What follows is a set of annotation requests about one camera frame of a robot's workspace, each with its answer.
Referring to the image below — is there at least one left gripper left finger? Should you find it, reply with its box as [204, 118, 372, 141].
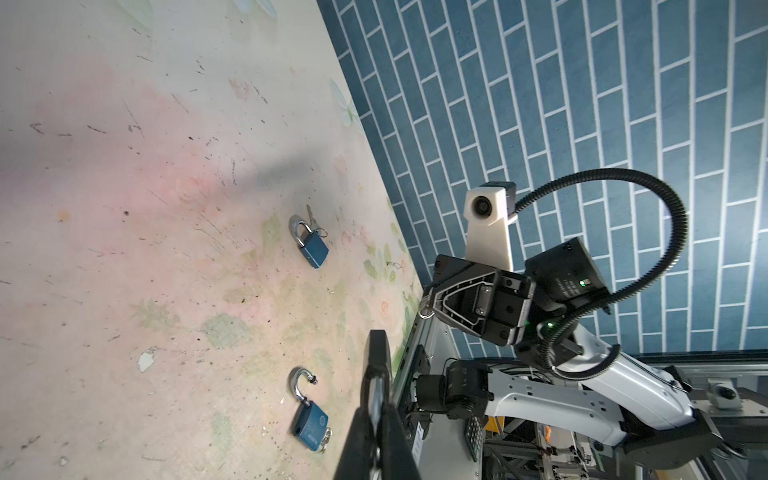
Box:
[334, 329, 392, 479]

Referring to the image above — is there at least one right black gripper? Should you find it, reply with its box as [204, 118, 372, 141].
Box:
[422, 255, 536, 347]

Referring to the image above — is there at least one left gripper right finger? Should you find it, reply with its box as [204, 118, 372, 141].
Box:
[379, 403, 421, 480]

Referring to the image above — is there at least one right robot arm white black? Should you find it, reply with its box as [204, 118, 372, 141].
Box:
[410, 168, 724, 470]

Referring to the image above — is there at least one blue padlock near with key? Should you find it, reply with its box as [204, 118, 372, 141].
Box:
[288, 367, 332, 453]

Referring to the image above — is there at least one floral table mat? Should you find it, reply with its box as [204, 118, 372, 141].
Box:
[1, 1, 421, 479]

